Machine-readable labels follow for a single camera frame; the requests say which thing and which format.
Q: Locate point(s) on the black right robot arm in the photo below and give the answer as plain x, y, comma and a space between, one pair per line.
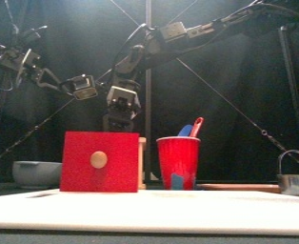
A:
205, 30

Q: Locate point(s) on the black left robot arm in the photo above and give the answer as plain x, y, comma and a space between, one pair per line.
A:
19, 60

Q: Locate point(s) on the white plastic cutting board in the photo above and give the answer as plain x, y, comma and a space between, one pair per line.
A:
154, 211

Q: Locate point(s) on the red box with wooden knob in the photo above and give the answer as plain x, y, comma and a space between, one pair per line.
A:
113, 171

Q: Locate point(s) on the blue plastic utensil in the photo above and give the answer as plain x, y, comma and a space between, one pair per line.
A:
183, 131

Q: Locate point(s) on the red plastic cup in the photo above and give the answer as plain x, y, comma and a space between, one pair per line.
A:
178, 158

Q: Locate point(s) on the grey ceramic bowl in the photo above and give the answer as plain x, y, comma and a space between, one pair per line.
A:
34, 173

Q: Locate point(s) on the wooden rolling pin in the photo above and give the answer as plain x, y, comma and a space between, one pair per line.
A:
240, 188

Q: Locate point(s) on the vertical metal frame pole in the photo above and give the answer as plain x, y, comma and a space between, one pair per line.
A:
147, 127

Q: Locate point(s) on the dark metal frame post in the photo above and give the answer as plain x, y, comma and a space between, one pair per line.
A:
292, 89

